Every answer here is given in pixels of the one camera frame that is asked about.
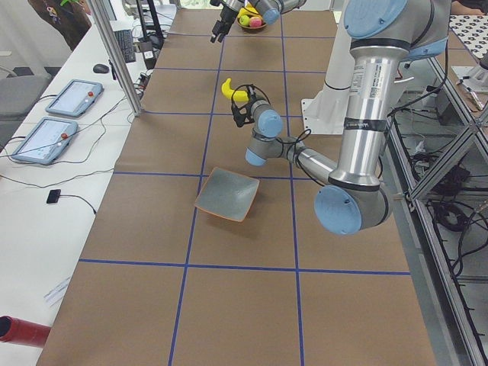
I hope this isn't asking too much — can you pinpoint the upper teach pendant tablet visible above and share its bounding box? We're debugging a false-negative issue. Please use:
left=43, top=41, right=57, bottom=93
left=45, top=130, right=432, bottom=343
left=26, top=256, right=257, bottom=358
left=45, top=79, right=104, bottom=117

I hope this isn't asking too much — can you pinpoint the small black device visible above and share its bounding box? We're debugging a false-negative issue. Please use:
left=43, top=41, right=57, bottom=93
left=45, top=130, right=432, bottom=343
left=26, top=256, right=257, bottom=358
left=46, top=189, right=61, bottom=204

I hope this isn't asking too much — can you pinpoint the black computer mouse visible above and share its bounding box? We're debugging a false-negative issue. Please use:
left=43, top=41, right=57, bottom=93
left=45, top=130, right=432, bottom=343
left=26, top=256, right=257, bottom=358
left=92, top=63, right=110, bottom=74

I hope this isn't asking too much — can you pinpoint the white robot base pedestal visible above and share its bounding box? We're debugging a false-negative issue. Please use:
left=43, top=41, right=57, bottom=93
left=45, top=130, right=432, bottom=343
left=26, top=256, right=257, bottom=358
left=301, top=1, right=355, bottom=135

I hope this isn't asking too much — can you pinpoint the teach pendant tablet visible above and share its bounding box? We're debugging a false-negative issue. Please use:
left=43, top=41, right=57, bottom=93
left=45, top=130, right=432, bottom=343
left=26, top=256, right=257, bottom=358
left=11, top=117, right=79, bottom=165
left=45, top=79, right=104, bottom=117

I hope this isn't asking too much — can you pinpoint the yellow-green banana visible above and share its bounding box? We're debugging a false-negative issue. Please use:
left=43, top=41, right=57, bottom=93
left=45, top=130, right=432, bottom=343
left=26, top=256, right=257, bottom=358
left=220, top=78, right=249, bottom=102

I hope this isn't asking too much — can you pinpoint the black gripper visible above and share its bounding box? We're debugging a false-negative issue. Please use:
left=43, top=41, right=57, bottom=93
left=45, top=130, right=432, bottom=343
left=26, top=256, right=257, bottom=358
left=210, top=0, right=244, bottom=43
left=231, top=100, right=255, bottom=128

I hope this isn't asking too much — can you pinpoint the person in beige shirt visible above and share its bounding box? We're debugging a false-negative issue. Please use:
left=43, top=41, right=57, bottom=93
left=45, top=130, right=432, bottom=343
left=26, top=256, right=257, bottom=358
left=27, top=0, right=92, bottom=51

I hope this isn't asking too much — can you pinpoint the black keyboard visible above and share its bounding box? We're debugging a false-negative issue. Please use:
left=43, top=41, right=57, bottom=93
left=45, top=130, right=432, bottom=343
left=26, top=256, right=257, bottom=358
left=114, top=30, right=136, bottom=63

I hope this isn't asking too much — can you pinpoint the lower teach pendant tablet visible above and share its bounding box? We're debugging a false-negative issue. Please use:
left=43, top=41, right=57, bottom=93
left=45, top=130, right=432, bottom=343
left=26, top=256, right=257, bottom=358
left=11, top=117, right=79, bottom=165

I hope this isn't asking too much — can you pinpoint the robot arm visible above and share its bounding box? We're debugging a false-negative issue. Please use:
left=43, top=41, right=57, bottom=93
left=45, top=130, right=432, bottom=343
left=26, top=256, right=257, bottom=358
left=210, top=0, right=307, bottom=43
left=231, top=1, right=451, bottom=235

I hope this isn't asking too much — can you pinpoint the aluminium frame post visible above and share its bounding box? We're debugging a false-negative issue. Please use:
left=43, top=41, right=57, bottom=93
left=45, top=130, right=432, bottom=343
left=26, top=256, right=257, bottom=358
left=88, top=0, right=142, bottom=117

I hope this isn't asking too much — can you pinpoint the red cylinder tube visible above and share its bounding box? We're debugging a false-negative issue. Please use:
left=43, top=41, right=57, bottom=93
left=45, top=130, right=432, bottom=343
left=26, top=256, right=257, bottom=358
left=1, top=316, right=51, bottom=348

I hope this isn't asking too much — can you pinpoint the wicker fruit basket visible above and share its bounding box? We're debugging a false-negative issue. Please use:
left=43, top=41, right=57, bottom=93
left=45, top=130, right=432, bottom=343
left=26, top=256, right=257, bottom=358
left=237, top=14, right=267, bottom=33

